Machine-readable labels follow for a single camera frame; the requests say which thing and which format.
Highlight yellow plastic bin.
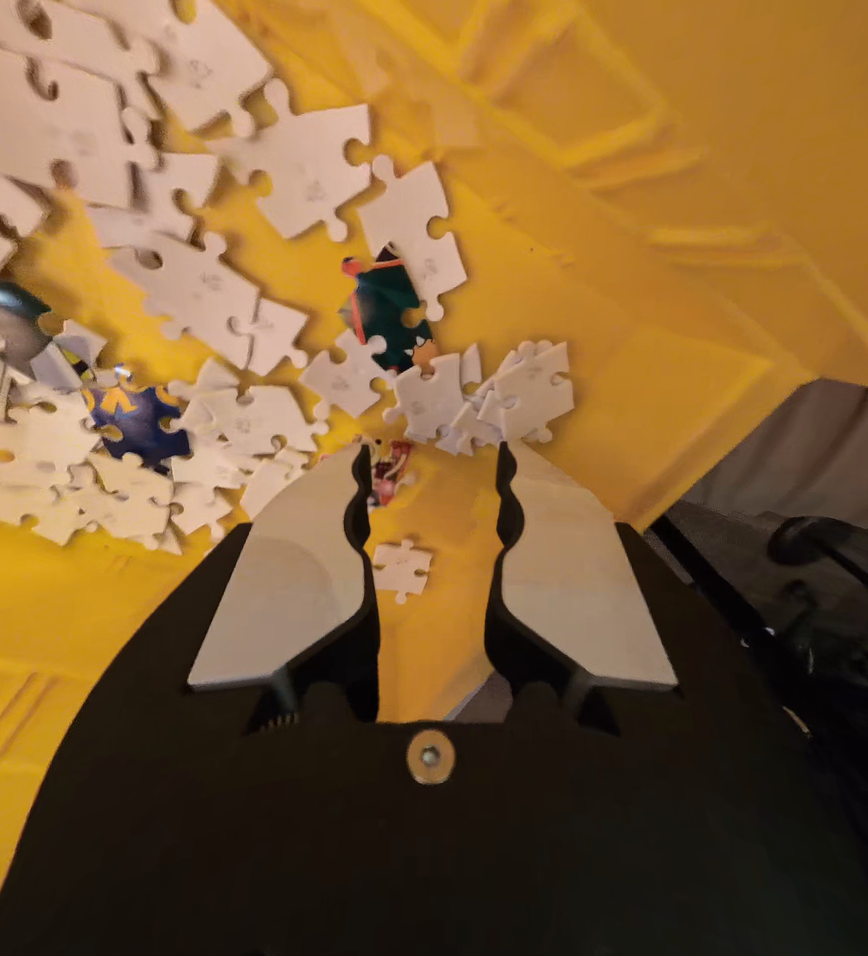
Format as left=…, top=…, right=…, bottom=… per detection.
left=0, top=0, right=868, bottom=905

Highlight pile of puzzle pieces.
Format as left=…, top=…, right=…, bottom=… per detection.
left=0, top=0, right=577, bottom=606

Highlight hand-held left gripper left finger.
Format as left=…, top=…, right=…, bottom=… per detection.
left=188, top=442, right=381, bottom=724

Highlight black office chair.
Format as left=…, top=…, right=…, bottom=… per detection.
left=647, top=500, right=868, bottom=956

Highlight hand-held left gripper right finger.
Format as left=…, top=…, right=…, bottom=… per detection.
left=483, top=439, right=678, bottom=724

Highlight person's beige trousers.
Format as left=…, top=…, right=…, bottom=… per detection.
left=684, top=377, right=868, bottom=533

